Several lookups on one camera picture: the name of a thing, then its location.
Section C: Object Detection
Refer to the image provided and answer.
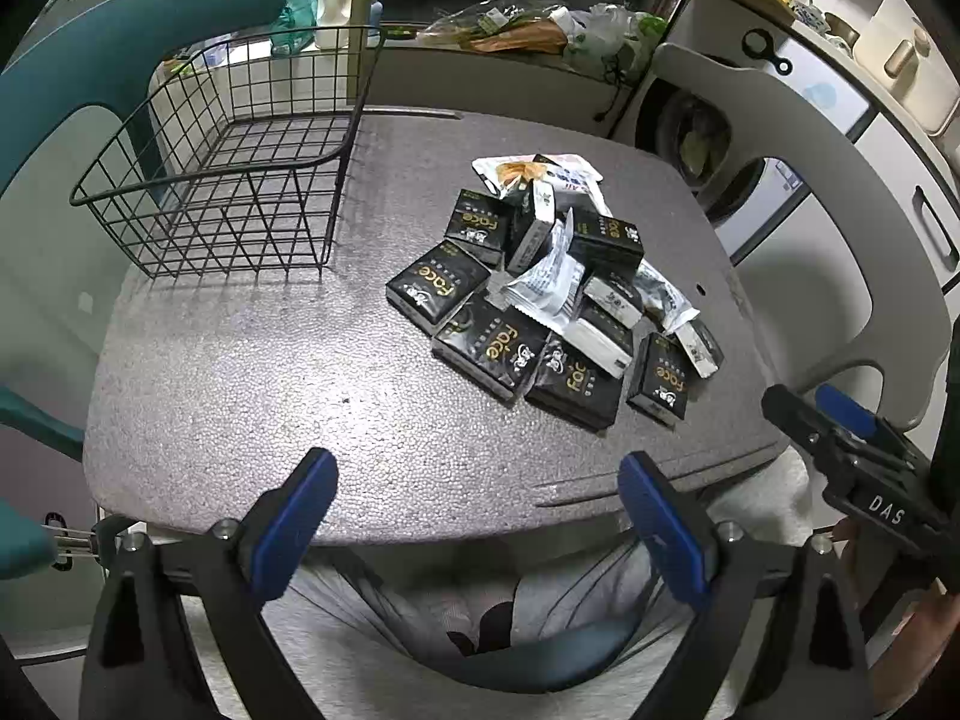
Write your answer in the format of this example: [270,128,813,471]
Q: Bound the white cracker packet blue letters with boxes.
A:
[471,153,605,203]

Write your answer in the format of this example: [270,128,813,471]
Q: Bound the person's grey pants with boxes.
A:
[259,540,706,720]

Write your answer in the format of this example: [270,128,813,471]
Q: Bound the pile of black tissue packs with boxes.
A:
[386,187,725,432]

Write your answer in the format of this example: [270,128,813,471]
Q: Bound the grey chair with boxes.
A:
[652,41,953,428]

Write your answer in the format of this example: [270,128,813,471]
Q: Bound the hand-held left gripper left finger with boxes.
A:
[79,447,340,720]

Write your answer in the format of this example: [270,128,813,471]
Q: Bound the black wire basket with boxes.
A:
[69,26,387,282]

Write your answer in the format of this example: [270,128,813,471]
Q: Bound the black ring hook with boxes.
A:
[742,28,792,76]

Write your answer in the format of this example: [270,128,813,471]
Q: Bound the teal plastic bag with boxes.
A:
[268,0,320,57]

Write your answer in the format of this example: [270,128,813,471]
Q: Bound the white green plastic bag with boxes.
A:
[562,4,668,83]

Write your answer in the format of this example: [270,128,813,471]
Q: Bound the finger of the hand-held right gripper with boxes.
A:
[761,385,886,492]
[816,384,923,466]

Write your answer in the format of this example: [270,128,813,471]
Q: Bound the white packet grey print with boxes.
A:
[634,259,700,335]

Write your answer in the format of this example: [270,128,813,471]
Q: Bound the plastic bags on counter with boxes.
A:
[416,0,571,53]

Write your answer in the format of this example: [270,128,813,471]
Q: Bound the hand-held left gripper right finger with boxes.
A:
[616,451,878,720]

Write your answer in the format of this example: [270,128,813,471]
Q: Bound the white storage cabinet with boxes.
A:
[731,0,960,293]

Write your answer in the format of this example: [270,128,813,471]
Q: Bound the teal chair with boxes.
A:
[0,0,290,582]

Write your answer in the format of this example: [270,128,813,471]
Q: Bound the white washing machine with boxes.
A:
[611,0,878,256]

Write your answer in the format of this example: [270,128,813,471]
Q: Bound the person's right hand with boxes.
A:
[829,517,960,691]

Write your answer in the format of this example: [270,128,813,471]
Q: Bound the white packet blue fine print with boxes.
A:
[491,221,587,316]

